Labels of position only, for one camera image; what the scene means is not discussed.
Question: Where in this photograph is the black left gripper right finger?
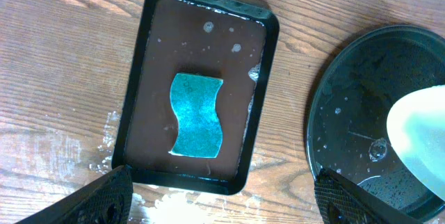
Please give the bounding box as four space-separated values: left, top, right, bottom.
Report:
314 168 421 224

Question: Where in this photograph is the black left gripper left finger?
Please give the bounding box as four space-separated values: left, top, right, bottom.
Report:
19 166 134 224

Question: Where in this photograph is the light green plate with stain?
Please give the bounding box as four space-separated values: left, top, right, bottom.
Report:
387 85 444 199

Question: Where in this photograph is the green yellow sponge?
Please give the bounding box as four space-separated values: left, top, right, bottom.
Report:
170 73 223 159

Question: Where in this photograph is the round black tray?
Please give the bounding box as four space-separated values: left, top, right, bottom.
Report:
306 25 444 222

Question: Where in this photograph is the rectangular black water tray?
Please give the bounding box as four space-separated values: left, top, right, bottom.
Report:
112 0 280 195

